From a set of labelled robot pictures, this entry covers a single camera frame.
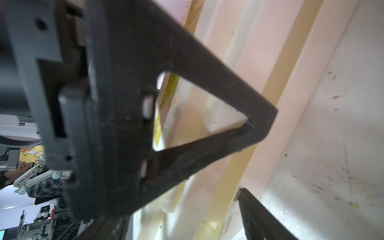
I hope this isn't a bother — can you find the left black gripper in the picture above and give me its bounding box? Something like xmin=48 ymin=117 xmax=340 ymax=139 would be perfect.
xmin=1 ymin=1 xmax=95 ymax=171

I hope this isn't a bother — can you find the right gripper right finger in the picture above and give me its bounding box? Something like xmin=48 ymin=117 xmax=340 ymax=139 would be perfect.
xmin=238 ymin=188 xmax=296 ymax=240

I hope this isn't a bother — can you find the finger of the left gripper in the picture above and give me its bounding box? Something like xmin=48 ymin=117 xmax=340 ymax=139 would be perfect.
xmin=59 ymin=1 xmax=278 ymax=220

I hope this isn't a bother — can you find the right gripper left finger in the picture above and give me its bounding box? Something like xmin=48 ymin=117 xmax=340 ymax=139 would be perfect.
xmin=76 ymin=215 xmax=131 ymax=240

